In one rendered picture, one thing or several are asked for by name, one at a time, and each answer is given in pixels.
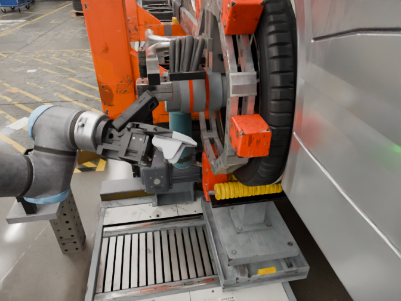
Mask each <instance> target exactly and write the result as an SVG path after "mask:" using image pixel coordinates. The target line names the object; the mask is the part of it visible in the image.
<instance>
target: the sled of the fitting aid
mask: <svg viewBox="0 0 401 301"><path fill-rule="evenodd" d="M201 207H202V212H203V216H204V219H205V224H206V228H207V231H208V236H209V240H210V243H211V248H212V252H213V255H214V260H215V264H216V267H217V272H218V276H219V279H220V284H221V288H222V291H223V292H227V291H233V290H240V289H244V288H251V287H258V286H262V285H269V284H275V283H280V282H287V281H293V280H300V279H305V278H307V274H308V272H309V269H310V267H309V264H308V263H307V261H306V259H305V257H304V256H303V254H302V252H301V250H299V253H298V255H297V256H292V257H285V258H281V259H273V260H266V261H262V262H254V263H247V264H242V265H235V266H228V265H227V261H226V257H225V255H224V251H223V247H222V244H221V241H220V237H219V234H218V230H217V226H216V224H215V220H214V216H213V213H212V210H211V206H210V203H209V202H207V201H206V198H205V195H201Z"/></svg>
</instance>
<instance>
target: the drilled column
mask: <svg viewBox="0 0 401 301"><path fill-rule="evenodd" d="M49 221H50V224H51V227H52V229H53V231H54V234H55V237H56V239H57V242H58V244H59V246H60V249H61V252H62V254H67V253H76V252H81V251H83V250H84V245H85V240H86V234H85V231H84V227H83V225H82V222H81V218H80V215H79V212H78V209H77V206H76V202H75V199H74V197H73V193H72V190H71V188H70V189H69V193H68V196H67V198H66V199H65V200H64V203H63V206H62V209H61V212H60V215H59V218H58V219H50V220H49ZM65 250H67V251H65Z"/></svg>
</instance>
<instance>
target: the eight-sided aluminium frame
mask: <svg viewBox="0 0 401 301"><path fill-rule="evenodd" d="M200 2H201V6H200V12H199V19H198V25H197V29H196V32H195V36H198V35H202V33H205V32H204V31H205V9H207V10H208V11H209V12H212V14H213V15H215V16H216V18H217V21H218V28H219V32H220V39H221V47H222V52H223V59H224V67H225V71H226V87H227V106H226V128H225V140H224V148H223V146H222V144H221V142H220V139H219V137H218V132H217V126H216V121H215V113H214V111H208V115H209V123H210V129H211V130H208V131H207V130H206V122H205V113H204V112H198V113H199V122H200V131H201V135H200V136H201V140H202V146H204V148H205V152H206V155H207V157H208V161H209V164H210V166H211V171H212V173H213V175H221V174H230V173H233V172H234V171H235V170H237V169H238V168H240V167H241V166H243V165H246V164H247V162H248V159H249V158H238V157H237V155H236V152H235V150H234V149H233V146H232V144H231V143H230V140H229V133H230V117H231V116H236V115H237V109H238V101H239V97H243V101H242V114H241V115H251V114H254V105H255V96H256V95H257V73H256V71H255V70H254V64H253V59H252V53H251V46H250V43H249V36H248V34H247V35H236V40H237V47H238V52H239V58H240V65H241V69H242V72H237V66H236V59H235V51H234V47H233V40H232V35H225V34H224V29H223V24H222V20H221V15H220V11H221V7H222V3H223V0H200ZM204 50H206V49H204ZM206 67H209V52H207V50H206ZM212 144H214V146H215V150H216V152H217V155H218V159H216V157H215V154H214V151H213V149H212V146H211V145H212Z"/></svg>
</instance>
